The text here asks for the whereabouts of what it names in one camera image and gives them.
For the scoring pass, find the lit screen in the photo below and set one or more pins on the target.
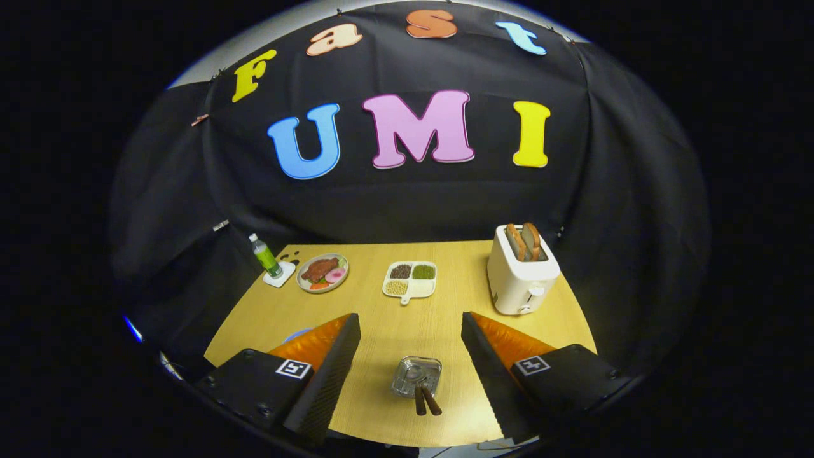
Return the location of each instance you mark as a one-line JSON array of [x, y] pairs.
[[132, 327]]

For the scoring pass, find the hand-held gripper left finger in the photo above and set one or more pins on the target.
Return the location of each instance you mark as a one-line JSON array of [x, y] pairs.
[[334, 375]]

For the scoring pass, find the silver cloth clip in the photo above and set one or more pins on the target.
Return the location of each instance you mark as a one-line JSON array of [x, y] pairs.
[[220, 224]]

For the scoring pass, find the blue round plate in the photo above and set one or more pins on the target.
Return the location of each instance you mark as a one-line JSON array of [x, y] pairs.
[[297, 334]]

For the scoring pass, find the white toaster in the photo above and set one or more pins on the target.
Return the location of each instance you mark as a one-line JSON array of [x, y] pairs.
[[518, 286]]

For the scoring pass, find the orange cloth clip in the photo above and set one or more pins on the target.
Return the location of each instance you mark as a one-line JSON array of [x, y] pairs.
[[200, 119]]

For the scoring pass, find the green label plastic bottle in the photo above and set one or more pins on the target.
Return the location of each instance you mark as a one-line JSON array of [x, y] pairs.
[[267, 259]]

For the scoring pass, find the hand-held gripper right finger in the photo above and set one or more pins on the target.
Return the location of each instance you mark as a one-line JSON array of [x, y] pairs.
[[489, 375]]

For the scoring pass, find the white flat device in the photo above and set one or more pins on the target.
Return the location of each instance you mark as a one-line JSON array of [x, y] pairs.
[[170, 367]]

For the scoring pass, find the plate of meat and vegetables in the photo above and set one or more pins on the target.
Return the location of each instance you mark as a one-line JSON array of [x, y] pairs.
[[321, 270]]

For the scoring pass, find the white divided dish with beans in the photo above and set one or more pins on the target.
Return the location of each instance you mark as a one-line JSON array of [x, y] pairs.
[[421, 288]]

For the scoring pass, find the white square coaster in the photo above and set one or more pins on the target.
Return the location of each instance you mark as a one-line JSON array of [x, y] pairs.
[[285, 275]]

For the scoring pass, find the toasted bread slice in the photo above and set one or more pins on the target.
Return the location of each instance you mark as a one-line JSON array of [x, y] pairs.
[[533, 238], [516, 242]]

